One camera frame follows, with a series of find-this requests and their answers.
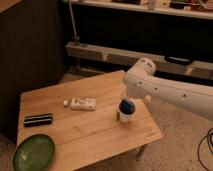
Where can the upper wooden shelf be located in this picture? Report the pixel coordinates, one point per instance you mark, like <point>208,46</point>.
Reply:
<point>143,8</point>

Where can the white cup with blue ball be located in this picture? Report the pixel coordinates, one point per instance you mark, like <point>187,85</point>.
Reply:
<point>126,110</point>

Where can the wooden folding table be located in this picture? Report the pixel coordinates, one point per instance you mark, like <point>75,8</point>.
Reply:
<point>85,137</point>

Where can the black handle on beam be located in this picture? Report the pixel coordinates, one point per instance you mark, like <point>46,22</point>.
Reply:
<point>179,61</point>

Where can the long wooden shelf beam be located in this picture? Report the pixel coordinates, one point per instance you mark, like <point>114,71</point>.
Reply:
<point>125,57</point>

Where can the green ceramic bowl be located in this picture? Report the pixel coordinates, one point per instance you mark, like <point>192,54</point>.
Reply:
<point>35,153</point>

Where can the white plastic bottle lying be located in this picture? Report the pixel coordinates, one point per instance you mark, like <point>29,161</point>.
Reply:
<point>80,103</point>

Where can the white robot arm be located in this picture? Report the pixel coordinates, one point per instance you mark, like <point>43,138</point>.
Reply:
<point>141,81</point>

